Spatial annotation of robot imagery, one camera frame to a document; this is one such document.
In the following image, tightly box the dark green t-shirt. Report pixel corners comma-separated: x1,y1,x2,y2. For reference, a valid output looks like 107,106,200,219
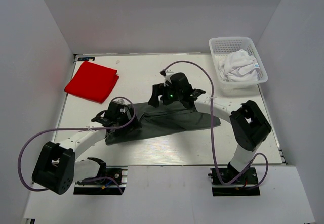
105,102,211,145

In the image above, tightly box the blue label sticker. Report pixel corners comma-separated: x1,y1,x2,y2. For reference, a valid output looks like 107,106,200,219
77,57,95,62

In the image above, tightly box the white t-shirt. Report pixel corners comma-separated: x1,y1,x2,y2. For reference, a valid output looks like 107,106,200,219
219,49,260,82

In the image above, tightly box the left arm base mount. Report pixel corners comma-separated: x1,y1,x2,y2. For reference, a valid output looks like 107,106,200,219
73,157,128,196

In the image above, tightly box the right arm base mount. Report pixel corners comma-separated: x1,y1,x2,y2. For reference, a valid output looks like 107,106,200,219
208,167,260,197

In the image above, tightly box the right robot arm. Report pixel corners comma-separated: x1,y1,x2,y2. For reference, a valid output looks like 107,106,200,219
148,71,272,183

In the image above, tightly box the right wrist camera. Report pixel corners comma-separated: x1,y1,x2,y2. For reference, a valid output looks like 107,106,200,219
160,69,174,87

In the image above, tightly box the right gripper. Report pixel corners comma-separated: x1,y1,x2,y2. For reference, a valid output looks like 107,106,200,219
149,82,183,108

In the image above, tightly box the folded red t-shirt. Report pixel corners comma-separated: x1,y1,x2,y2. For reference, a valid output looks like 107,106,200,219
64,61,119,103

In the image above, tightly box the white plastic perforated basket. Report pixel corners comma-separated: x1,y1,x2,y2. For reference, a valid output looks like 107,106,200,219
209,37,268,89

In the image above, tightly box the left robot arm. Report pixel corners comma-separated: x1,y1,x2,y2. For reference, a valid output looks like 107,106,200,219
32,100,137,195

